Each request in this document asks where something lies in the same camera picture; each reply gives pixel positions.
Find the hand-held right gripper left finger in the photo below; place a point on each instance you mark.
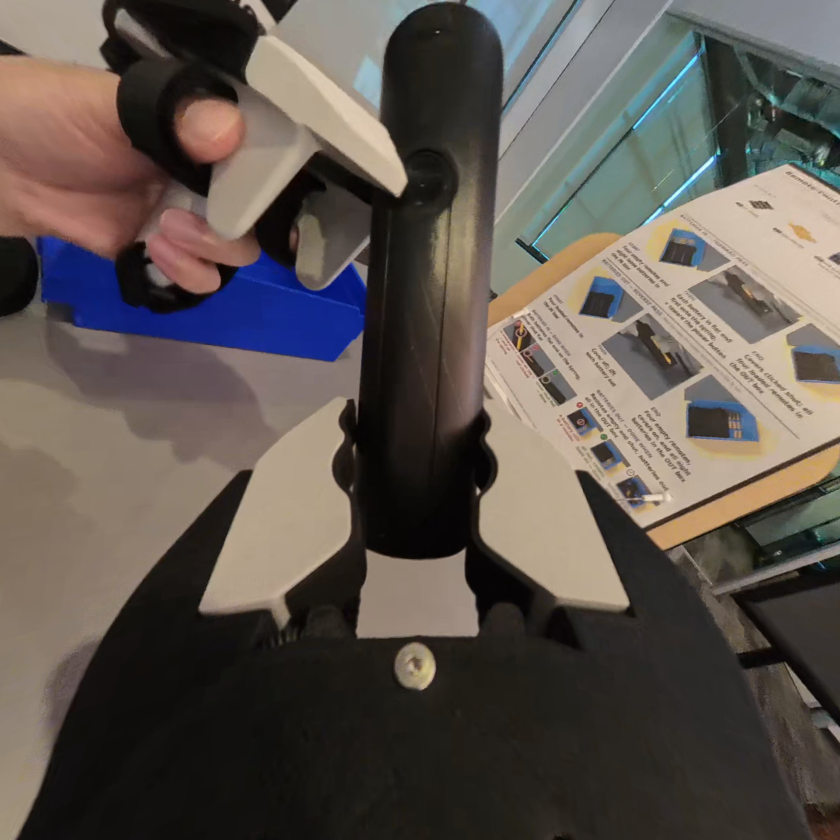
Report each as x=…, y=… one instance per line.
x=282, y=538

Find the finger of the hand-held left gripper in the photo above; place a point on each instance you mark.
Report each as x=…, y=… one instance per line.
x=322, y=112

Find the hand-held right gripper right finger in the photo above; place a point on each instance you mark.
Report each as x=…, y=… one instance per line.
x=551, y=538

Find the black remote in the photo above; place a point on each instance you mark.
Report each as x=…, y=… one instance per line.
x=427, y=328

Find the person's left hand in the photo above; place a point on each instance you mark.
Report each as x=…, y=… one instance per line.
x=59, y=158

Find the instruction sheet on stand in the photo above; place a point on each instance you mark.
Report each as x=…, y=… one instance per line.
x=735, y=505

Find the blue plastic bin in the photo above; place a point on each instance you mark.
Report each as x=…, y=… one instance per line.
x=263, y=309

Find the printed instruction poster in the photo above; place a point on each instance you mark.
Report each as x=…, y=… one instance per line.
x=709, y=328

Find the black wristband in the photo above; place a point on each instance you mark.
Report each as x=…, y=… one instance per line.
x=16, y=276

